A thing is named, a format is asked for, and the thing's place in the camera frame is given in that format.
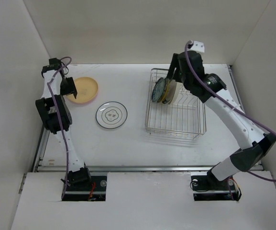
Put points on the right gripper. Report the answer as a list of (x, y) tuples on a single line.
[(173, 64)]

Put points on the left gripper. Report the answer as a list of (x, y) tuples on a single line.
[(71, 88)]

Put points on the orange plate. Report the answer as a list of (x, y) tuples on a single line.
[(87, 89)]

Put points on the yellow patterned plate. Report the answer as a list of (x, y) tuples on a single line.
[(167, 82)]

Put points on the cream plate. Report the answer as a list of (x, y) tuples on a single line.
[(177, 88)]

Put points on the blue green patterned plate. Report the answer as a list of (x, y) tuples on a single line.
[(158, 89)]

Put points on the white plate dark rim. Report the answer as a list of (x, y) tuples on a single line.
[(111, 115)]

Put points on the green rim white plate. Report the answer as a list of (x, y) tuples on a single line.
[(170, 92)]

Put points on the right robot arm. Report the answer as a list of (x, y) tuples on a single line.
[(254, 143)]

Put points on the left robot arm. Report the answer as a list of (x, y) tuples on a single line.
[(57, 119)]

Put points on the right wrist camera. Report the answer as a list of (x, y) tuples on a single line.
[(197, 46)]

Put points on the wire dish rack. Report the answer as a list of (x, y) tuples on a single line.
[(185, 117)]

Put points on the front aluminium rail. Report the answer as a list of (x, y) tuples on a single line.
[(51, 168)]

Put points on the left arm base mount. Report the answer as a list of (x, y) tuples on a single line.
[(91, 191)]

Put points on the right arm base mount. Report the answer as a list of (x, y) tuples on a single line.
[(207, 189)]

